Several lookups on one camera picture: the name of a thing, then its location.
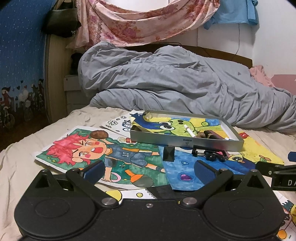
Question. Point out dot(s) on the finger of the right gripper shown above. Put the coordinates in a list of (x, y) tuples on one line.
[(275, 170)]

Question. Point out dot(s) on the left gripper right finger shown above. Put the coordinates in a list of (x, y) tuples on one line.
[(213, 180)]

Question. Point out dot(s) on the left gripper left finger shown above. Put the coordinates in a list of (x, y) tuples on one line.
[(85, 181)]

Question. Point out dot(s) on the pink grey marker pen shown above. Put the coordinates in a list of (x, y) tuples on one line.
[(213, 135)]

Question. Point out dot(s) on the black binder clip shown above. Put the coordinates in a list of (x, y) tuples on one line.
[(169, 154)]

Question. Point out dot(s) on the blue yellow cartoon drawing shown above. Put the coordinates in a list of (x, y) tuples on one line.
[(180, 172)]

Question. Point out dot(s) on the red-haired boy drawing paper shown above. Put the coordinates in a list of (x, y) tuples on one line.
[(126, 164)]

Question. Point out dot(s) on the brown walnut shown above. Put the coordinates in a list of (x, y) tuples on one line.
[(201, 135)]

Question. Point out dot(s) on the white marker pink band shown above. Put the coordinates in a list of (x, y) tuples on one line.
[(190, 132)]

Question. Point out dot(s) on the green frog drawing paper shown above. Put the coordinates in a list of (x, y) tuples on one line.
[(174, 125)]

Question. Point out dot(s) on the black white doodle paper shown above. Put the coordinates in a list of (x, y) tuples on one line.
[(121, 124)]

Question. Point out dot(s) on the beige bed sheet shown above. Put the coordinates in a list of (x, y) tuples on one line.
[(18, 167)]

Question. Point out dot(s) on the silver shallow box tray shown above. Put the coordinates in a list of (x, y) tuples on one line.
[(234, 144)]

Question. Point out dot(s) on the pink ruffled pillow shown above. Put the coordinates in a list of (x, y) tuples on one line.
[(258, 73)]

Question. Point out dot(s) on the grey rumpled duvet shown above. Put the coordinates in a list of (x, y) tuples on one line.
[(175, 79)]

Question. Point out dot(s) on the wooden headboard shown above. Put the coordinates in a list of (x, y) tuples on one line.
[(206, 52)]

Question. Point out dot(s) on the pink floral curtain cloth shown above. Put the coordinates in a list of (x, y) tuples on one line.
[(102, 21)]

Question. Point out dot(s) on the black hanging handbag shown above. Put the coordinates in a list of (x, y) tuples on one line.
[(62, 20)]

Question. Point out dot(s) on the blue hanging cloth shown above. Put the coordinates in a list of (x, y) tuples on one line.
[(234, 12)]

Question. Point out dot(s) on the blue cartoon wall hanging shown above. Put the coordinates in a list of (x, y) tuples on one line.
[(22, 61)]

